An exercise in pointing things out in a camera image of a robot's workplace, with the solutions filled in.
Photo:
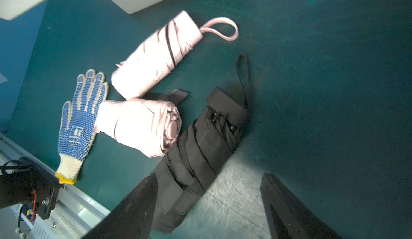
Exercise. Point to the black umbrella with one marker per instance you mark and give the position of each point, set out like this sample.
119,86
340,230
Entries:
193,163

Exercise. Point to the pink folded umbrella upper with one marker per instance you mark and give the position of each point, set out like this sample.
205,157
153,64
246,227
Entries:
161,52

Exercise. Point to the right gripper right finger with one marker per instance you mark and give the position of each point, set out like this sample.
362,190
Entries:
287,216

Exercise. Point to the pink folded umbrella lower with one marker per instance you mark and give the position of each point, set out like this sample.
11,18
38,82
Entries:
152,127

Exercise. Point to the blue dotted work glove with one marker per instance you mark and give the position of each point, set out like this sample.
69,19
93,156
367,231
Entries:
77,129

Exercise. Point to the aluminium front rail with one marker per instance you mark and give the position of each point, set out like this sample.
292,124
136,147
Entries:
74,215

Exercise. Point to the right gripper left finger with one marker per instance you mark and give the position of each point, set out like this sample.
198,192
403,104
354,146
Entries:
132,218

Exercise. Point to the pink folded umbrella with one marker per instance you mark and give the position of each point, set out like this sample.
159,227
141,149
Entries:
161,52
152,127

